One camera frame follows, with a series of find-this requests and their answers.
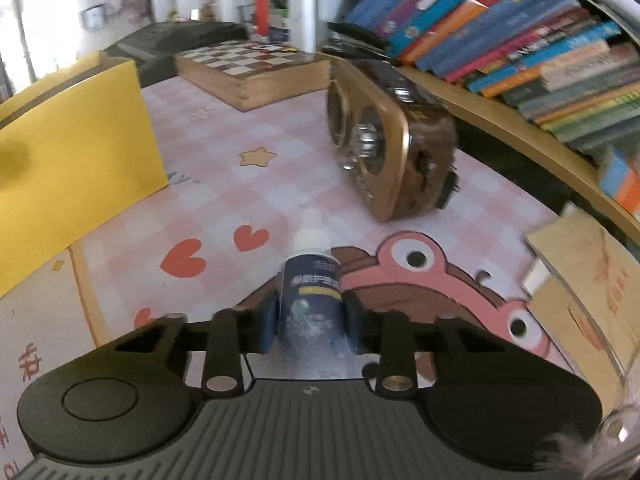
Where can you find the wooden chessboard box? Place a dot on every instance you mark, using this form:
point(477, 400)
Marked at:
point(250, 75)

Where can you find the wooden retro radio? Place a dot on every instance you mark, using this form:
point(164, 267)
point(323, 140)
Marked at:
point(395, 150)

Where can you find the red bottle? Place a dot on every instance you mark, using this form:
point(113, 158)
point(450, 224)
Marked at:
point(260, 5)

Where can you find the yellow cardboard box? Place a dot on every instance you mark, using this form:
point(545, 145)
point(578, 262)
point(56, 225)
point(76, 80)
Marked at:
point(75, 160)

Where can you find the grey tote bag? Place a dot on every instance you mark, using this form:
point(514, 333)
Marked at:
point(94, 16)

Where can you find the pink checkered cloth desktop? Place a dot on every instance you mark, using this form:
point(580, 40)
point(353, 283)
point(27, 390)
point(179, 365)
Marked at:
point(225, 195)

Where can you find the black keyboard piano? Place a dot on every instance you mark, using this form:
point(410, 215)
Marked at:
point(170, 40)

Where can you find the stack of brown paper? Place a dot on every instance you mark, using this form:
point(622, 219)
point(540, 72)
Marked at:
point(585, 280)

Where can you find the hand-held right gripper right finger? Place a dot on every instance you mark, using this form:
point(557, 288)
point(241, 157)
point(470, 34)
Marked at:
point(355, 327)

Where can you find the white curved shelf post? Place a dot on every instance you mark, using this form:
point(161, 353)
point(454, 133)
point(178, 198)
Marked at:
point(307, 10)

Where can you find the dark blue labelled bottle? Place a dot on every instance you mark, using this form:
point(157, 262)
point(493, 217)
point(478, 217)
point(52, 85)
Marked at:
point(310, 300)

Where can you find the row of colourful books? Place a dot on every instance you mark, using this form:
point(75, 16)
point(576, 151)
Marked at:
point(500, 35)

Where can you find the orange white medicine box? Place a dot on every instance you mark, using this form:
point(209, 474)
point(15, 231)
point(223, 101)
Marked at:
point(625, 165)
point(625, 197)

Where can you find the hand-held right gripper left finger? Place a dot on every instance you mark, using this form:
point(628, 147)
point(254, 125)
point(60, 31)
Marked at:
point(266, 327)

